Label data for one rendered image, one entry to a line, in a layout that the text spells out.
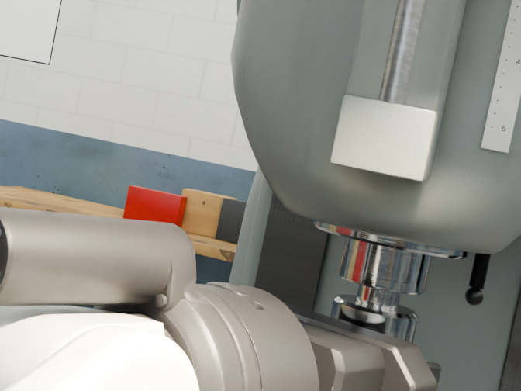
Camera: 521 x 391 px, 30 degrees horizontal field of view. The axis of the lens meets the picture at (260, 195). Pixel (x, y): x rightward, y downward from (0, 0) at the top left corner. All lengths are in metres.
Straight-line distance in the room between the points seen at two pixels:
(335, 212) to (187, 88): 4.54
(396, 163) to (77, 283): 0.14
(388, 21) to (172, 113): 4.61
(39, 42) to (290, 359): 4.95
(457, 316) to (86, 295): 0.59
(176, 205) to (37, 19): 1.49
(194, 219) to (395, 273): 3.93
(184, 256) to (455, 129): 0.14
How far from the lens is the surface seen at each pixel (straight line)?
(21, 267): 0.33
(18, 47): 5.38
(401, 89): 0.41
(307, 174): 0.46
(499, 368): 0.92
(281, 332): 0.42
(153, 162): 5.01
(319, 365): 0.45
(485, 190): 0.45
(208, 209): 4.42
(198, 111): 4.97
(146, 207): 4.42
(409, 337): 0.53
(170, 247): 0.39
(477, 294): 0.53
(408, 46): 0.41
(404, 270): 0.52
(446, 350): 0.92
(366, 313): 0.52
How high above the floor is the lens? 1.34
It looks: 3 degrees down
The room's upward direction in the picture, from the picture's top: 11 degrees clockwise
